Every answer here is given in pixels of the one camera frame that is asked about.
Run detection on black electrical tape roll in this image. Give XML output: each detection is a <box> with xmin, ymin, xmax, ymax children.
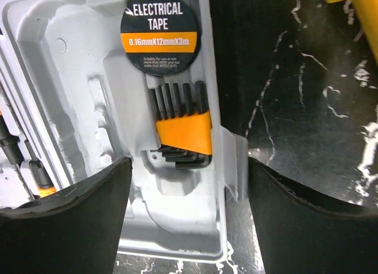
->
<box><xmin>120</xmin><ymin>0</ymin><xmax>201</xmax><ymax>76</ymax></box>

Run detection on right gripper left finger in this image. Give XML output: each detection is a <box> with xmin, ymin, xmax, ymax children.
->
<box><xmin>1</xmin><ymin>157</ymin><xmax>132</xmax><ymax>273</ymax></box>

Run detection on hex key set orange holder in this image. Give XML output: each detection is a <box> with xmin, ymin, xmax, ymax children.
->
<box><xmin>149</xmin><ymin>81</ymin><xmax>213</xmax><ymax>169</ymax></box>

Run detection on yellow plastic bin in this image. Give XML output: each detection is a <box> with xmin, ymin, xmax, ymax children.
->
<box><xmin>326</xmin><ymin>0</ymin><xmax>377</xmax><ymax>63</ymax></box>

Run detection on grey plastic tool case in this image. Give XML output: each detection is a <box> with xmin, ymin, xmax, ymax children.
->
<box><xmin>1</xmin><ymin>0</ymin><xmax>247</xmax><ymax>263</ymax></box>

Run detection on short orange screwdriver handle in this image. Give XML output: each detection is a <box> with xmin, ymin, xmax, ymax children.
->
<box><xmin>0</xmin><ymin>114</ymin><xmax>57</xmax><ymax>198</ymax></box>

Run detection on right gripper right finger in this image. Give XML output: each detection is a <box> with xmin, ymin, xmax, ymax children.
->
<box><xmin>248</xmin><ymin>158</ymin><xmax>377</xmax><ymax>273</ymax></box>

